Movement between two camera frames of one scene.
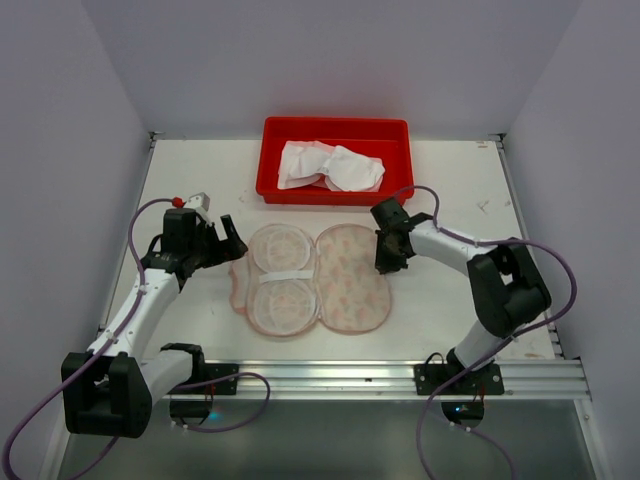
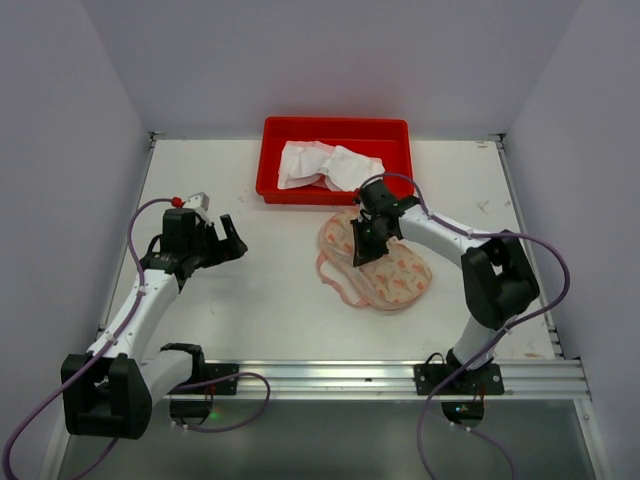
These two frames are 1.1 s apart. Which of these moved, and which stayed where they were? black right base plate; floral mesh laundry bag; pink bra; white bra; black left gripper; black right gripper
Moved: black right gripper; floral mesh laundry bag
Stayed: black right base plate; black left gripper; white bra; pink bra
